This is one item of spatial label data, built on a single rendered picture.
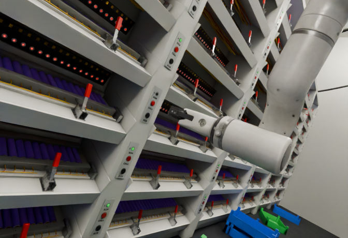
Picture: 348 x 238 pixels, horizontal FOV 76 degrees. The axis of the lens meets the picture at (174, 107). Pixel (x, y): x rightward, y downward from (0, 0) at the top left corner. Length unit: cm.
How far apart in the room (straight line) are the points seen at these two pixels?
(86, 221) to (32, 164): 25
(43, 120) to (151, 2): 41
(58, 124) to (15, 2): 26
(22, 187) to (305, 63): 68
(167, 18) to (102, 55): 24
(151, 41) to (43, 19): 36
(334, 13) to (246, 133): 30
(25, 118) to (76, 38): 20
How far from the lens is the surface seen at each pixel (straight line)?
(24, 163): 67
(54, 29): 55
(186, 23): 79
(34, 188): 66
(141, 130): 74
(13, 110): 55
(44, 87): 62
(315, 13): 58
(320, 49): 56
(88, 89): 62
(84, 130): 63
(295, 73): 53
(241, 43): 116
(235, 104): 131
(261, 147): 50
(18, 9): 53
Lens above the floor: 58
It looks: 3 degrees up
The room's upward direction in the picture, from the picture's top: 23 degrees clockwise
